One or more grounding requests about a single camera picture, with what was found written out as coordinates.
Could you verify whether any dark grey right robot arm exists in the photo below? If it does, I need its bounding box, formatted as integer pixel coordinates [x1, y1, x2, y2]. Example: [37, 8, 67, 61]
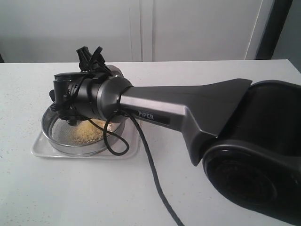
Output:
[49, 72, 301, 226]

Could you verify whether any round steel mesh sieve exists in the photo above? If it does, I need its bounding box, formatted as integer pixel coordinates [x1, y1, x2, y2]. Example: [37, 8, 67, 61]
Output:
[41, 109, 130, 158]

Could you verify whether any white rectangular plastic tray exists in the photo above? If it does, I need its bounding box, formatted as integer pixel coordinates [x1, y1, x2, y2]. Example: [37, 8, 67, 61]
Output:
[31, 119, 141, 159]

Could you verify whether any beige sand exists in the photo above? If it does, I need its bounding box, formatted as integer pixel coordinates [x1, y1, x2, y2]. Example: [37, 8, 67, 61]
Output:
[51, 119, 103, 146]

